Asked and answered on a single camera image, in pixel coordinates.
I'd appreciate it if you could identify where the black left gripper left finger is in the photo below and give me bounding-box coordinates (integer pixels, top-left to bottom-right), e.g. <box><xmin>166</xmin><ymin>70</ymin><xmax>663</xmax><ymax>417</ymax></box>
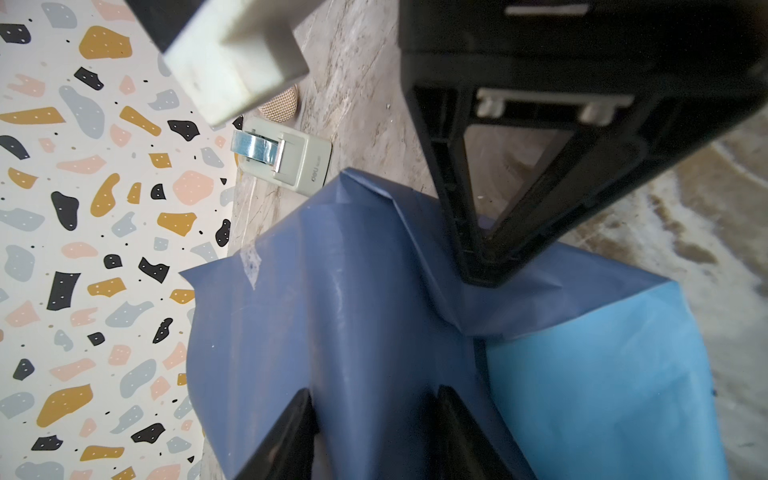
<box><xmin>235</xmin><ymin>388</ymin><xmax>318</xmax><ymax>480</ymax></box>

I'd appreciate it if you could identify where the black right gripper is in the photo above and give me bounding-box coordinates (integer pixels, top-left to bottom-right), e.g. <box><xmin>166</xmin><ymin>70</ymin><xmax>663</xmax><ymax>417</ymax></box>
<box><xmin>399</xmin><ymin>1</ymin><xmax>767</xmax><ymax>287</ymax></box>

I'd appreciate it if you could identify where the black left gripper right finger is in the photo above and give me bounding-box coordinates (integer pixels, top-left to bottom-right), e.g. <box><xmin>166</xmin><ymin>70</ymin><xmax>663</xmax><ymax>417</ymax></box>
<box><xmin>436</xmin><ymin>385</ymin><xmax>514</xmax><ymax>480</ymax></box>

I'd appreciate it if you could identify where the blue wrapping paper sheet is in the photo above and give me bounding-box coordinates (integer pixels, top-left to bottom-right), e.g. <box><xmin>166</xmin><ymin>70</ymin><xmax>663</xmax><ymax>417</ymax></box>
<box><xmin>184</xmin><ymin>170</ymin><xmax>728</xmax><ymax>479</ymax></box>

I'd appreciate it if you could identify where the grey tape dispenser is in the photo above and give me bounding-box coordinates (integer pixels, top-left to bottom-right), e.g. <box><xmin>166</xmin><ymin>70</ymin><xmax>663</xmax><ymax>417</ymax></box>
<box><xmin>231</xmin><ymin>117</ymin><xmax>332</xmax><ymax>197</ymax></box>

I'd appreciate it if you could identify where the beige microphone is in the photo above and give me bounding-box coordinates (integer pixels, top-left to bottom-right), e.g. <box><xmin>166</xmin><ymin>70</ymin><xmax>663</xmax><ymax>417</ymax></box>
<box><xmin>257</xmin><ymin>84</ymin><xmax>300</xmax><ymax>123</ymax></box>

